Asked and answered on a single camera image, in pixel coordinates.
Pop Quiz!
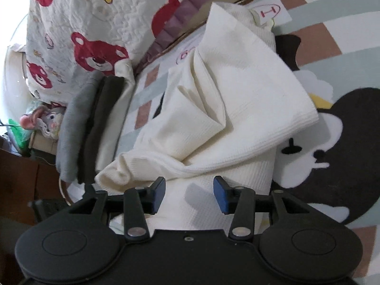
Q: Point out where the beige bedside cabinet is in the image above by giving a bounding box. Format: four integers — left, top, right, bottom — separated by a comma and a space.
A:
28, 131, 58, 156

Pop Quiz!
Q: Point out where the cream folded garment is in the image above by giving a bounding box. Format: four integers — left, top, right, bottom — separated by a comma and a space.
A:
95, 62, 137, 173

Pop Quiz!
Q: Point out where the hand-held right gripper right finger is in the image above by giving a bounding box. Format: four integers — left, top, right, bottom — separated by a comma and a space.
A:
213, 176, 311, 240

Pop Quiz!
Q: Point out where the green plastic bag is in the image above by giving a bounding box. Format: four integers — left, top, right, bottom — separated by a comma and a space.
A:
7, 118, 33, 152

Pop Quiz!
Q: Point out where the grey folded garment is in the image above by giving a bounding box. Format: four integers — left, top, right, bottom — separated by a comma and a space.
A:
56, 74, 103, 183

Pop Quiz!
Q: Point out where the dark brown folded garment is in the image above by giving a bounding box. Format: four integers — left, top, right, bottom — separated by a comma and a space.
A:
76, 76, 127, 185

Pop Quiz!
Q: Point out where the cream garment with green trim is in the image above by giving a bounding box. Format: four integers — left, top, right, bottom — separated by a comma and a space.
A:
94, 1, 319, 232

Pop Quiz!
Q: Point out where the grey plush rabbit toy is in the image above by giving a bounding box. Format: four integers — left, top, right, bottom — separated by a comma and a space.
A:
19, 107, 67, 140

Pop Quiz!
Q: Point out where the white bear print quilt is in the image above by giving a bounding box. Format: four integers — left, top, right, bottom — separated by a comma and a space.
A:
22, 0, 238, 107

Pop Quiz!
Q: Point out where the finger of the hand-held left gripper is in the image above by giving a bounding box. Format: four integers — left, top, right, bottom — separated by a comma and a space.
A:
27, 199, 70, 224

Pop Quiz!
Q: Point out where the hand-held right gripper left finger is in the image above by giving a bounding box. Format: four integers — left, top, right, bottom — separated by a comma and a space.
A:
69, 176, 167, 242

